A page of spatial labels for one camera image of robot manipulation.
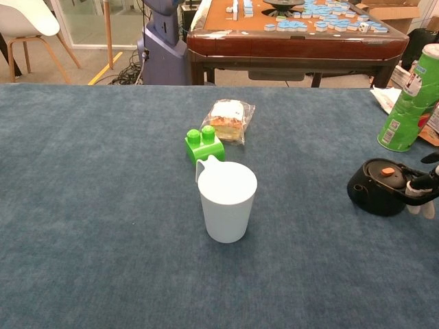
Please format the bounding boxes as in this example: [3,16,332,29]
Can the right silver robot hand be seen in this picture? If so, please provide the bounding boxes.
[405,152,439,219]

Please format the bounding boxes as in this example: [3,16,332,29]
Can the black teapot with orange knob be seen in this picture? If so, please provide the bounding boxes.
[346,157,426,217]

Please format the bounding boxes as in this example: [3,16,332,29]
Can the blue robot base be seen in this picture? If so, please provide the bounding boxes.
[137,0,189,86]

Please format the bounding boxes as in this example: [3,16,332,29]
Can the brown snack packet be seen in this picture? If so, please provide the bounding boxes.
[416,112,439,145]

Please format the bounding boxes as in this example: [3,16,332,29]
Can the green chips can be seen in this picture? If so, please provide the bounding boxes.
[377,43,439,153]

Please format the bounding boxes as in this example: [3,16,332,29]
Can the stacked magazines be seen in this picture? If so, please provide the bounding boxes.
[390,64,418,90]

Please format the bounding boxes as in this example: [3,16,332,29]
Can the black bag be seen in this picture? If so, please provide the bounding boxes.
[400,28,439,71]

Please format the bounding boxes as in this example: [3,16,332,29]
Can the cardboard box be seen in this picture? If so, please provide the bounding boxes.
[356,0,421,34]

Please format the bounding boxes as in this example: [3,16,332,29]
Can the brown mahjong table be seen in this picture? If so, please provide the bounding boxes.
[187,0,410,88]

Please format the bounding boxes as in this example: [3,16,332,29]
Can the white plastic cup with tab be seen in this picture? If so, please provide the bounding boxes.
[195,154,258,244]

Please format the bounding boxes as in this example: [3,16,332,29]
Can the sandwich in clear bag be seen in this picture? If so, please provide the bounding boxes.
[200,99,257,147]

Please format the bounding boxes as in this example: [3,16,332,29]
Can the green toy building block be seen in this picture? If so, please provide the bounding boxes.
[184,125,226,165]

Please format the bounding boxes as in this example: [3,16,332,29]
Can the black round dish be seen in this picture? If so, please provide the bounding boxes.
[263,0,306,10]

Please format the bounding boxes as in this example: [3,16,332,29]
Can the blue table cloth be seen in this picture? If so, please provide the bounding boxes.
[0,83,439,329]

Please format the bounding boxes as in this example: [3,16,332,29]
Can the wooden pole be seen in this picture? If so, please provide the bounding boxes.
[102,0,115,71]

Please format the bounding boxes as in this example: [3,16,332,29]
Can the white chair with wooden legs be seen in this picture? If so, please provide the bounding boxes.
[0,0,82,84]

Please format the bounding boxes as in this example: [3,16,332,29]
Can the black tangled cable bundle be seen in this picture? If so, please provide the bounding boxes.
[108,50,152,85]

